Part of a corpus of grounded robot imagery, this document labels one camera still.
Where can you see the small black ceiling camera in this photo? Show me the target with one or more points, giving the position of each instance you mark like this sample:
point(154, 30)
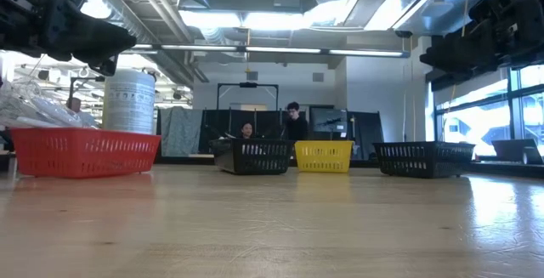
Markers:
point(404, 34)

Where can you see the black stand frame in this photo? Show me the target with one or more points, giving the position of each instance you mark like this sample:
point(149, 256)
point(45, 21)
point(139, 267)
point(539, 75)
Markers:
point(247, 85)

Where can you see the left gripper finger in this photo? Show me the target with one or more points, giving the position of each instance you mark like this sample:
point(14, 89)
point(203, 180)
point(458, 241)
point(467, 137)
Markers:
point(85, 38)
point(109, 66)

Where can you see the black partition screen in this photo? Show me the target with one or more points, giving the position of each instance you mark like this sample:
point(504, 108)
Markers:
point(365, 129)
point(221, 123)

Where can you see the black plastic basket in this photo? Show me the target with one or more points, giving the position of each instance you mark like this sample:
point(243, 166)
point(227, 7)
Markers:
point(255, 157)
point(425, 159)

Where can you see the black aluminium table frame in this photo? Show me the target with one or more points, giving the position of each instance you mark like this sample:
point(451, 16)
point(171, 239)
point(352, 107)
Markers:
point(510, 169)

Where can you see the dark wall monitor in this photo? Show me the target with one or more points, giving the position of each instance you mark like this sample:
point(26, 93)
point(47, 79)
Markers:
point(327, 123)

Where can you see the red plastic basket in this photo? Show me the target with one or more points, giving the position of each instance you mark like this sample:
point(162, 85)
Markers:
point(85, 152)

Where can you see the long light bar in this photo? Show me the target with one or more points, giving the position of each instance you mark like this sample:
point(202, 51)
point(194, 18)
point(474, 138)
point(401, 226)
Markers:
point(280, 50)

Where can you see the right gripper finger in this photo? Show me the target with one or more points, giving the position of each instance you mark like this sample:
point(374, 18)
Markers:
point(463, 65)
point(467, 44)

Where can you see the yellow plastic basket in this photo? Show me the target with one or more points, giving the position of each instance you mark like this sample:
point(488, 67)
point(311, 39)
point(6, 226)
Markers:
point(323, 157)

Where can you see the grey wall speaker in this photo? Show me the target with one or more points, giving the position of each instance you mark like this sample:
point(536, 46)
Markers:
point(318, 77)
point(252, 76)

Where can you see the person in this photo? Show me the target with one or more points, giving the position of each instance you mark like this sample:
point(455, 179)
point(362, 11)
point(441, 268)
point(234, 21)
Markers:
point(246, 130)
point(296, 127)
point(76, 106)

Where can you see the grey hanging cloth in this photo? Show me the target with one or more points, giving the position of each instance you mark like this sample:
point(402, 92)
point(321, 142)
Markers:
point(180, 131)

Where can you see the white wipes canister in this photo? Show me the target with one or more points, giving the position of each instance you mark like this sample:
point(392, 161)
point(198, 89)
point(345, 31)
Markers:
point(127, 103)

